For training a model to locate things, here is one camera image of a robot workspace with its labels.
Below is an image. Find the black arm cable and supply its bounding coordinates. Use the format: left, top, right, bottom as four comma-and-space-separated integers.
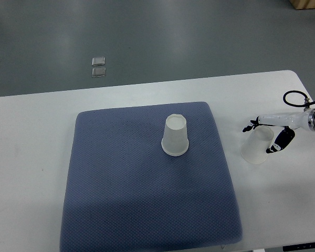
283, 90, 315, 108

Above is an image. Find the white paper cup on mat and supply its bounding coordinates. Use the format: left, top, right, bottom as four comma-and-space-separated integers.
161, 114, 189, 156

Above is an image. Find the black table control panel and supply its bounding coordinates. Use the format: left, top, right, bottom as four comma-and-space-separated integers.
282, 242, 315, 251

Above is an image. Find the upper metal floor plate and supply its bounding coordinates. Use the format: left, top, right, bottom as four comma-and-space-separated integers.
91, 56, 106, 66

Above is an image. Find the blue grey fabric mat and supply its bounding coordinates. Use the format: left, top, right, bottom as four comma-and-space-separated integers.
60, 102, 243, 251

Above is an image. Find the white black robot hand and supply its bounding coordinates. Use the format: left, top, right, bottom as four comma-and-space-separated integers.
243, 109, 315, 154

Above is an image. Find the wooden furniture corner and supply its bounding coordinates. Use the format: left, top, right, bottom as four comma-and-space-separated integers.
289, 0, 315, 10

